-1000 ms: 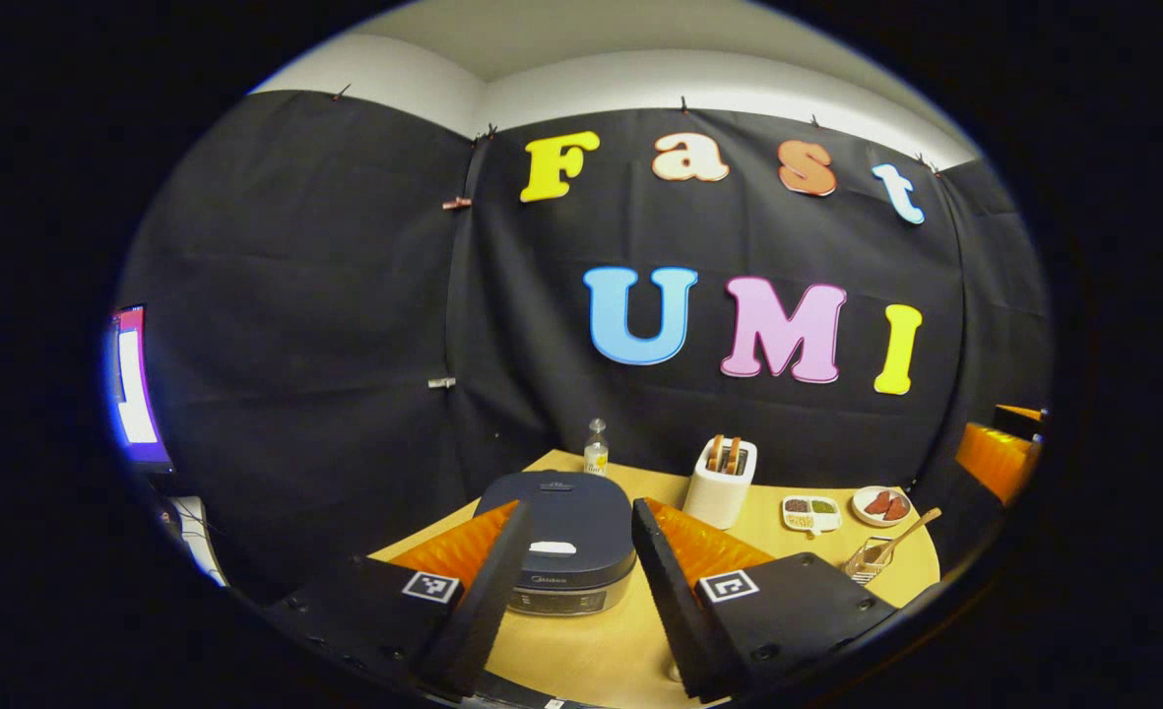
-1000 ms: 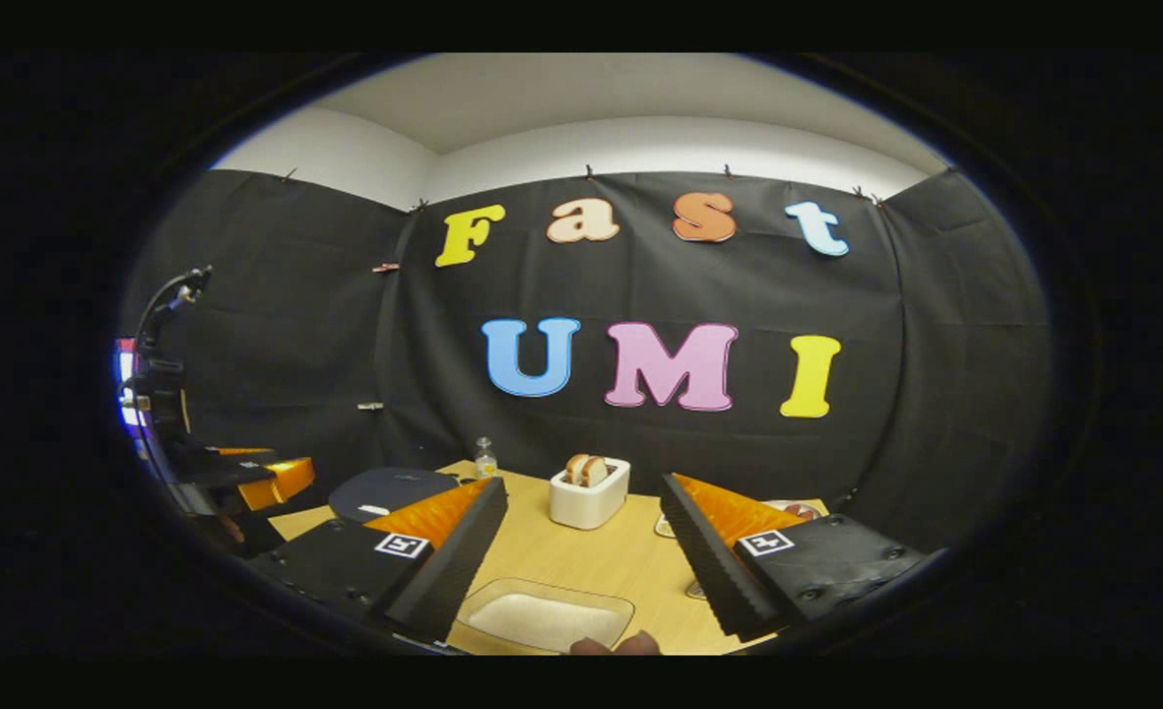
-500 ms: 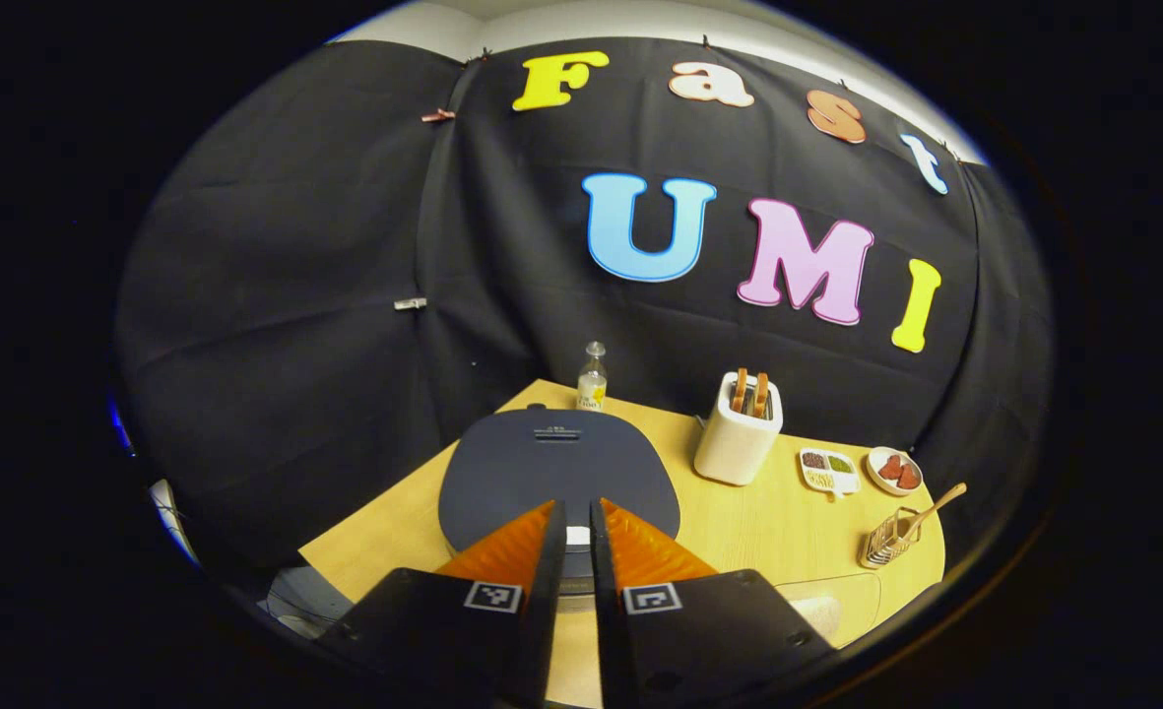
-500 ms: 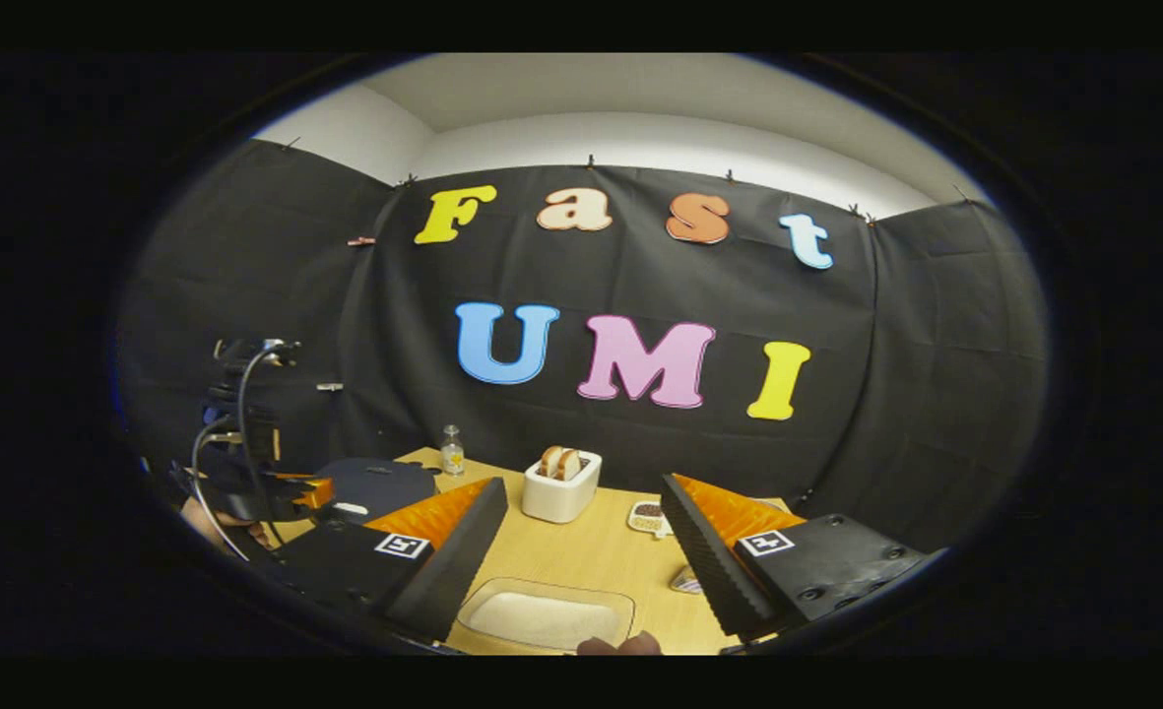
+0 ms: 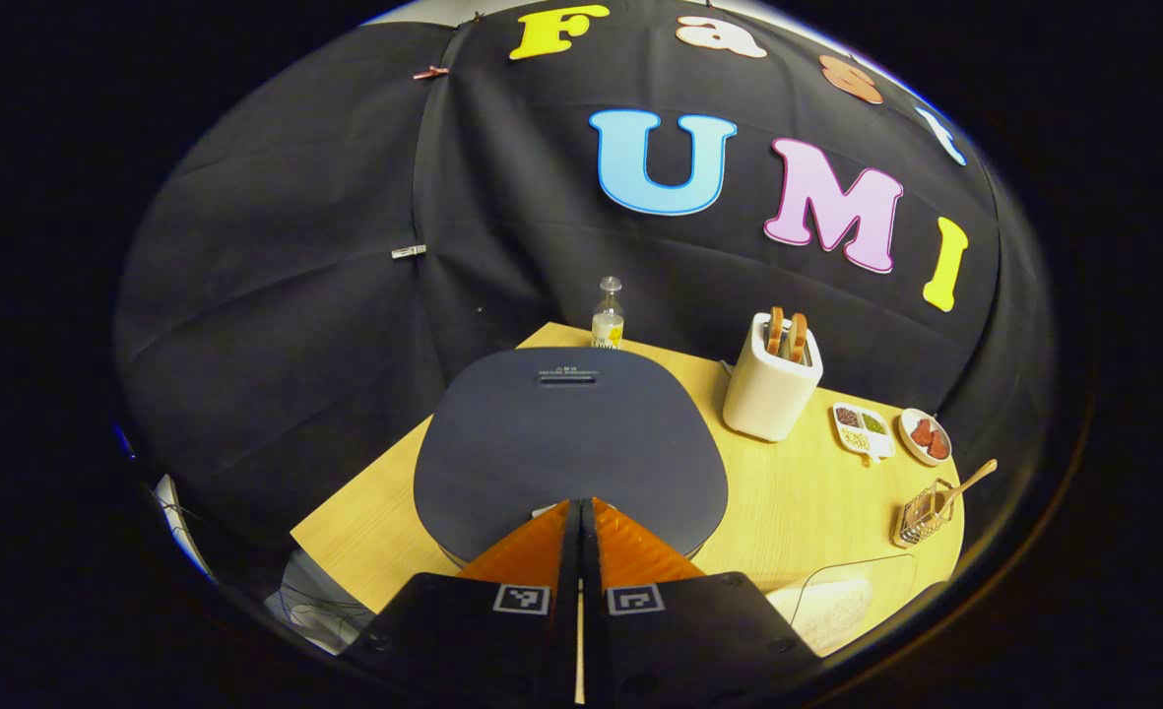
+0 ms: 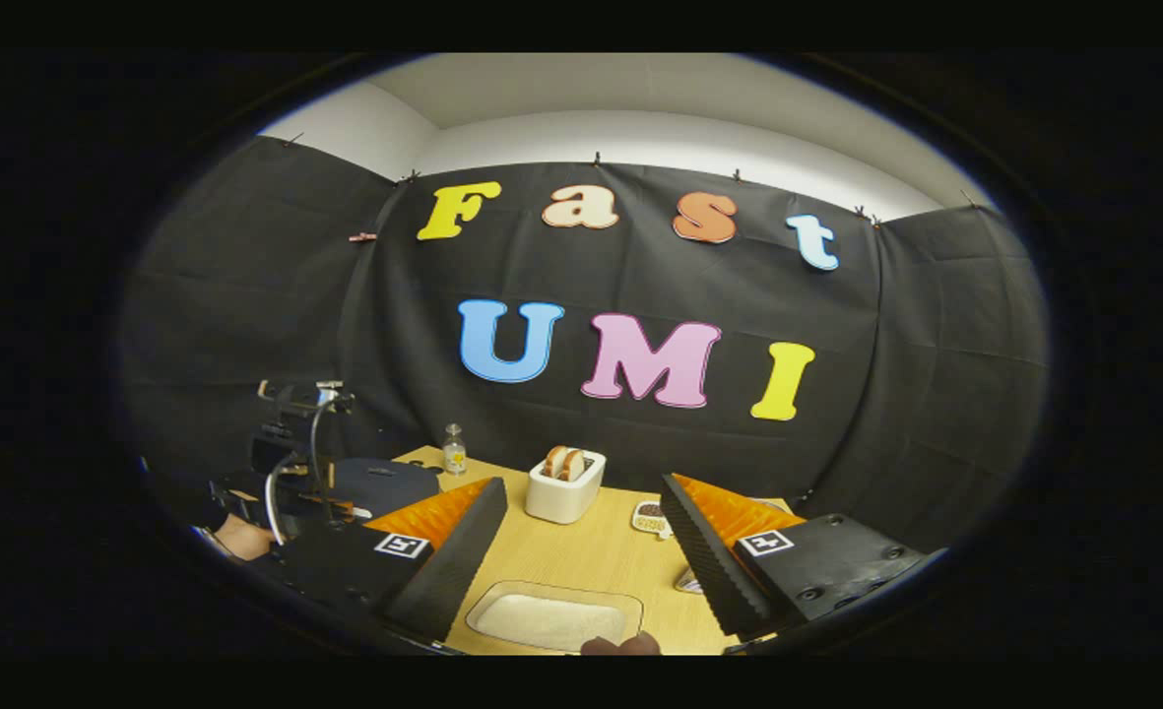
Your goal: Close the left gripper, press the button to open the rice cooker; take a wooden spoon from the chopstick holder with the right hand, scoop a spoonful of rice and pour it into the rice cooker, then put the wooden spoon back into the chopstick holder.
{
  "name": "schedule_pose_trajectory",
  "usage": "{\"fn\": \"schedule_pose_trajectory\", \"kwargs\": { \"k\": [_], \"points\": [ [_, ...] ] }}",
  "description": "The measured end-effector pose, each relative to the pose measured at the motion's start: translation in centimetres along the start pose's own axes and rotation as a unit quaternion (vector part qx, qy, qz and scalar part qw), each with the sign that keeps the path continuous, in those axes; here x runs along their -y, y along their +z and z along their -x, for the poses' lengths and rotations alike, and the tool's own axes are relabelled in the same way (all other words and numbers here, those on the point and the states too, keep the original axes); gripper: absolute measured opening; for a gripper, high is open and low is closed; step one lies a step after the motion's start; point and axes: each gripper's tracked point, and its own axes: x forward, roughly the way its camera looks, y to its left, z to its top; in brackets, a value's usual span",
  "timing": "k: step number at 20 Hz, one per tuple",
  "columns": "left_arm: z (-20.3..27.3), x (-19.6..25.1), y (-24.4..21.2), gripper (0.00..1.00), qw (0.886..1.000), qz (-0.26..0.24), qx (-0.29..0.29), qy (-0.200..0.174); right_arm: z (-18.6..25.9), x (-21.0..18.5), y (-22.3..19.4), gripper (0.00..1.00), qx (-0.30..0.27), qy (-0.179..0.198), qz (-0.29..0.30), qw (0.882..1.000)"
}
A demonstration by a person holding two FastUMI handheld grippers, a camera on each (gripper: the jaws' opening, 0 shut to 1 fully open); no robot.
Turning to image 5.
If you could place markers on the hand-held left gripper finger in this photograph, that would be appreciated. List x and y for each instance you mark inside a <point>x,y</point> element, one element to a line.
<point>570,630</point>
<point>593,630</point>

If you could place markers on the dark grey rice cooker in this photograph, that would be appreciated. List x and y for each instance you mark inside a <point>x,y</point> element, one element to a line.
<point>561,443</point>

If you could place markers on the wooden spoon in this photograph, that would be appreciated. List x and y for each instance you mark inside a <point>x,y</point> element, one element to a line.
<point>970,481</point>

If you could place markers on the white toaster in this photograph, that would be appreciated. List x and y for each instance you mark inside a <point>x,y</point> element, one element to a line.
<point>768,394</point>

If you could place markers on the clear plastic tray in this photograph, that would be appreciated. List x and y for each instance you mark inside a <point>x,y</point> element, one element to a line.
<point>886,581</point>

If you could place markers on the small glass bottle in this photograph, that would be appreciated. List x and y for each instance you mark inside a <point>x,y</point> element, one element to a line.
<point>608,320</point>

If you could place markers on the white divided bean dish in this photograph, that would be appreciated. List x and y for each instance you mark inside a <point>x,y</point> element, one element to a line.
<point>862,433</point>

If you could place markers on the toasted bread slice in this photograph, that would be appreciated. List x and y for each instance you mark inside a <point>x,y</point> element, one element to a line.
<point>798,337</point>
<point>775,330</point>

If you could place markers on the white round plate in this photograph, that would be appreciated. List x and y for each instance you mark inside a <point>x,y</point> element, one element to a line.
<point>908,448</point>

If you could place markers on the red meat slice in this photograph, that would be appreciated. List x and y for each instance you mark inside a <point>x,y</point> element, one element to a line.
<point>938,445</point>
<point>922,431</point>

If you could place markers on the silver cloth clip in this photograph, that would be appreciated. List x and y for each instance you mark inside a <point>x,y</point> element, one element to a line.
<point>408,252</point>

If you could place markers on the black backdrop cloth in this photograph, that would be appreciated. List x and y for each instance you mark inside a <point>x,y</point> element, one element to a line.
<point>295,295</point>

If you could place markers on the pink cloth clip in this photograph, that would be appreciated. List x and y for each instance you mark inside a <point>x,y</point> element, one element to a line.
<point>430,72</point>

